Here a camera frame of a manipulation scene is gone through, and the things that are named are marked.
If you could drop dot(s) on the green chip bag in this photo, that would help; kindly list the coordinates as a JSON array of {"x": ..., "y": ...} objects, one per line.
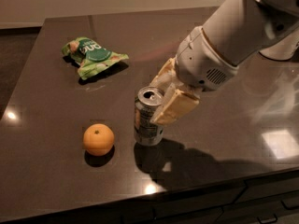
[{"x": 91, "y": 58}]

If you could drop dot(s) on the silver green 7up can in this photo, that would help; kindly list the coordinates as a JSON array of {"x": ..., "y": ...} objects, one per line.
[{"x": 147, "y": 101}]

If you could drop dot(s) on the orange fruit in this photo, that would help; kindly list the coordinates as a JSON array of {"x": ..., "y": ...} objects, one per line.
[{"x": 98, "y": 139}]

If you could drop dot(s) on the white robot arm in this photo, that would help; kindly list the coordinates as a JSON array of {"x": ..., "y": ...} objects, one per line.
[{"x": 239, "y": 28}]

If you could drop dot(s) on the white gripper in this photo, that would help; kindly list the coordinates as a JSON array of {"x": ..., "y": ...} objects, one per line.
[{"x": 201, "y": 61}]

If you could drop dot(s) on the dark cabinet drawers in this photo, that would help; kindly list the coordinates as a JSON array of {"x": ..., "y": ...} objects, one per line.
[{"x": 261, "y": 199}]

